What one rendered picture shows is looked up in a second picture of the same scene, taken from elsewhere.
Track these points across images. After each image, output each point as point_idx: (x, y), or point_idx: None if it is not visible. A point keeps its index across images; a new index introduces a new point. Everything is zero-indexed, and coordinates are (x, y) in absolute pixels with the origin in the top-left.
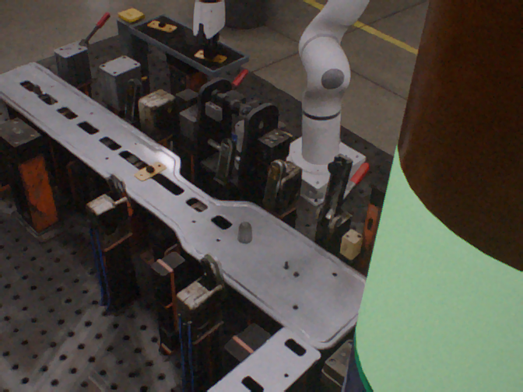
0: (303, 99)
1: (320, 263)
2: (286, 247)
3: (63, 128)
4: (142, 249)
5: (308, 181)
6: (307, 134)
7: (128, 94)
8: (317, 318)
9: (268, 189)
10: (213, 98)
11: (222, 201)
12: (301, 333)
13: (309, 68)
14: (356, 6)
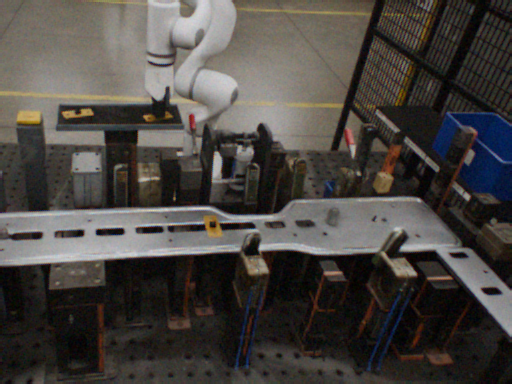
0: (197, 125)
1: (378, 205)
2: (353, 210)
3: (94, 246)
4: (188, 309)
5: None
6: (200, 152)
7: (117, 182)
8: (433, 233)
9: (295, 184)
10: (225, 139)
11: (282, 210)
12: (444, 246)
13: (216, 95)
14: (231, 35)
